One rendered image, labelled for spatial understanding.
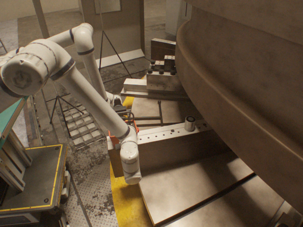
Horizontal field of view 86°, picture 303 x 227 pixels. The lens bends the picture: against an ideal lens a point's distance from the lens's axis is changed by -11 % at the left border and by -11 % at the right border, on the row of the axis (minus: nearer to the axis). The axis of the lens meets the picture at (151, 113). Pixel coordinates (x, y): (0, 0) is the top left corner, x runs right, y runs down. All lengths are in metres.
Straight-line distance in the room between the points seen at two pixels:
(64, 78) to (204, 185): 1.33
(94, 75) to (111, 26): 2.86
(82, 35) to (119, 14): 2.96
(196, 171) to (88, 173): 1.13
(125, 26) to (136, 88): 2.13
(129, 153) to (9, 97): 0.52
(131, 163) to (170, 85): 1.55
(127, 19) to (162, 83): 2.35
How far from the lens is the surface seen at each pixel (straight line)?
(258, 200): 1.73
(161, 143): 1.40
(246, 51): 1.13
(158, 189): 1.56
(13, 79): 0.61
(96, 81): 1.40
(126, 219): 1.81
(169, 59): 2.26
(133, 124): 1.33
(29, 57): 0.60
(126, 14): 4.28
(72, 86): 0.77
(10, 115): 1.41
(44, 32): 3.91
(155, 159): 1.53
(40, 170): 1.90
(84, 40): 1.28
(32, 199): 1.77
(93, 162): 2.18
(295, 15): 0.81
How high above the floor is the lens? 1.70
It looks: 39 degrees down
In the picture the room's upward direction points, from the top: straight up
